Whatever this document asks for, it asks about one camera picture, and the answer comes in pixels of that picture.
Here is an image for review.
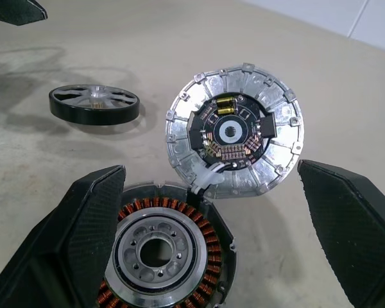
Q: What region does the motor stator with copper windings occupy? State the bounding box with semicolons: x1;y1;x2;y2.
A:
98;181;238;308

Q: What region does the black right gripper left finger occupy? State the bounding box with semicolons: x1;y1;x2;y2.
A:
0;165;126;308

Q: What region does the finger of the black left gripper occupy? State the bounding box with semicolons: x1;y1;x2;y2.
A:
0;0;48;26

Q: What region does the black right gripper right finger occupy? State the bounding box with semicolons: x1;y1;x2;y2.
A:
297;159;385;308

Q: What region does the black rotor wheel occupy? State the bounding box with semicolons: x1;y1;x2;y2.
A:
47;82;141;126

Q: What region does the silver motor end cover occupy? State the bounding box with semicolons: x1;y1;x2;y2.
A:
165;60;304;200

